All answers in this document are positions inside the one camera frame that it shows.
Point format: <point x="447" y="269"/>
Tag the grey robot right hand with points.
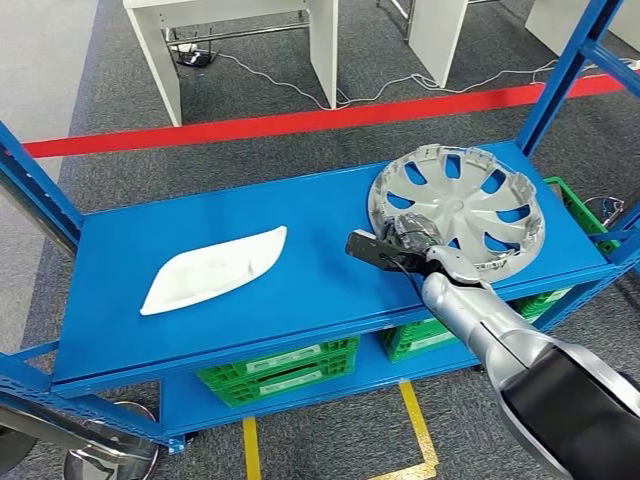
<point x="415" y="235"/>

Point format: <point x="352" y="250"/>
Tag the silver plastic wheel hubcap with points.
<point x="460" y="205"/>

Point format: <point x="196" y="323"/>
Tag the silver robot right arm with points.
<point x="475" y="318"/>

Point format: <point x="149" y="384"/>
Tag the blue metal shelf rack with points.
<point x="310" y="278"/>

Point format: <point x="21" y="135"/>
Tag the white plastic car trim part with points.
<point x="210" y="272"/>

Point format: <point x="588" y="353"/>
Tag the green folded plastic crate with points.
<point x="540" y="306"/>
<point x="400" y="334"/>
<point x="404" y="352"/>
<point x="235" y="394"/>
<point x="340" y="348"/>

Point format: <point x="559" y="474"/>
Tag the white desk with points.
<point x="550" y="20"/>
<point x="324" y="53"/>
<point x="438" y="40"/>

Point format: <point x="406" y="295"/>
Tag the chrome stanchion base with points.
<point x="605" y="212"/>
<point x="110" y="467"/>

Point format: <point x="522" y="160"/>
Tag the black router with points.
<point x="198" y="58"/>

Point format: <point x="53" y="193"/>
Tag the dark round stanchion base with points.
<point x="12" y="450"/>

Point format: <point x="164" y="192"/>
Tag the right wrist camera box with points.
<point x="375" y="250"/>

